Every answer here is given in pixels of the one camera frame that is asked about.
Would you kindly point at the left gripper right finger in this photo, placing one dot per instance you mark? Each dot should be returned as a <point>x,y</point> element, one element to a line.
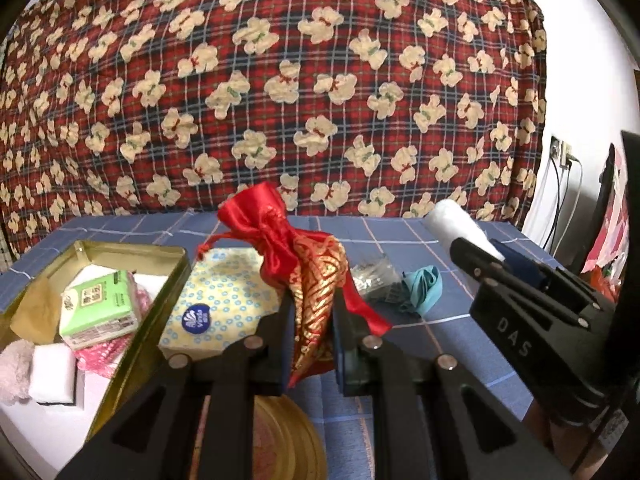
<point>432,419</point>

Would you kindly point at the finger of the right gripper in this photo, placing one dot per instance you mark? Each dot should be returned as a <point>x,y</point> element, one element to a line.
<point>486,269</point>
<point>560,285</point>

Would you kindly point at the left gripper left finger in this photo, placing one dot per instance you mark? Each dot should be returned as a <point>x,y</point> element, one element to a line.
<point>194,418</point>

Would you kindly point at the teal cloth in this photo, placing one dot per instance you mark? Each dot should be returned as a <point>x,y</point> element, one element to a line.
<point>421,290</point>

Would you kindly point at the cotton swab plastic bag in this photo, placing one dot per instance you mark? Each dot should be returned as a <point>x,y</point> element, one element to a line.
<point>378,280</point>

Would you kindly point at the green tissue pack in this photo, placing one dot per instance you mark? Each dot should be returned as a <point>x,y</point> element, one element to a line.
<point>99,310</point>

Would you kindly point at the fluffy pink puff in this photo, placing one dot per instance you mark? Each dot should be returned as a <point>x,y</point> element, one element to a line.
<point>15,366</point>

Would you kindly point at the tan sponge block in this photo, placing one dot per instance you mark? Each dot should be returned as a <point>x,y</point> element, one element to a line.
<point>37,314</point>

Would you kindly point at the red gold drawstring pouch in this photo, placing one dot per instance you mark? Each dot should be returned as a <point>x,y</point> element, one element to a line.
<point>311,264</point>

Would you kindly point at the orange plastic bag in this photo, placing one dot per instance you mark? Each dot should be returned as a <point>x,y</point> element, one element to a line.
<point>604,284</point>

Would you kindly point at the white foam tin liner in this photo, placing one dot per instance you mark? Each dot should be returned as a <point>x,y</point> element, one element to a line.
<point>48,436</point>

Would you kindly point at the round gold pink tin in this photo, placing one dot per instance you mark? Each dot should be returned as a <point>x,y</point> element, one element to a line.
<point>285,443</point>

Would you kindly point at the gold rectangular tin box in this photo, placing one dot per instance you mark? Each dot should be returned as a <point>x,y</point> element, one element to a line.
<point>142,356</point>

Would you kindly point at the floral tissue box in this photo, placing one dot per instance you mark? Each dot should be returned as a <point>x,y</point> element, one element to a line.
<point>221,303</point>

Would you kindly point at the red plaid bear blanket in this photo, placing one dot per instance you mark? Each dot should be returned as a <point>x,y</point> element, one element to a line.
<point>373,108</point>

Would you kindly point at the wall power socket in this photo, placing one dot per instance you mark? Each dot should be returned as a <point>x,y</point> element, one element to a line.
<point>566,156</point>
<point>555,148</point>

